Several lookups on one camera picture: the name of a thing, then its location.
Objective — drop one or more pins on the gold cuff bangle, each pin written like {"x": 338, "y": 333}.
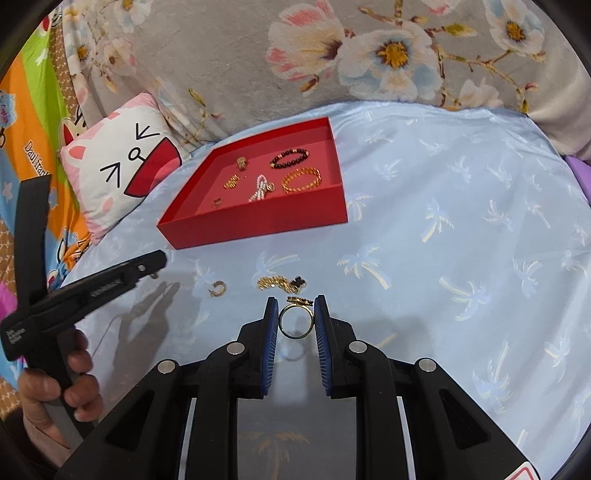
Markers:
{"x": 301, "y": 179}

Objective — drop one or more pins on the gold hoop earring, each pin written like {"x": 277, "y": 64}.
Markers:
{"x": 217, "y": 289}

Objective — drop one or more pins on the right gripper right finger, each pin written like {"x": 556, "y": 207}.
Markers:
{"x": 413, "y": 420}

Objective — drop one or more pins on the colourful cartoon bed sheet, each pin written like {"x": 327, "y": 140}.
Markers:
{"x": 40, "y": 114}

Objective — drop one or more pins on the purple object at edge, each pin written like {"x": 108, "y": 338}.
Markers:
{"x": 582, "y": 172}

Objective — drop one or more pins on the gold chain black clover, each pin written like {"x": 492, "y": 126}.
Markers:
{"x": 286, "y": 285}

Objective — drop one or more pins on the pink white cartoon pillow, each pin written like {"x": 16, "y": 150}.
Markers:
{"x": 117, "y": 162}

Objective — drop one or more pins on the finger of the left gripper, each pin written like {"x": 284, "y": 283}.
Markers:
{"x": 29, "y": 249}
{"x": 114, "y": 280}

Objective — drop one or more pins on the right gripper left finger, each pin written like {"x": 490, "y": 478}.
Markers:
{"x": 181, "y": 421}

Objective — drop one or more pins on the grey floral blanket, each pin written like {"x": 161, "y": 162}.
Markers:
{"x": 216, "y": 68}

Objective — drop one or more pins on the light blue palm sheet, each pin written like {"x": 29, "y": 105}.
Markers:
{"x": 468, "y": 241}

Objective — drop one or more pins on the red open tray box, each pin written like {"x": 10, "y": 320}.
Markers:
{"x": 220, "y": 203}

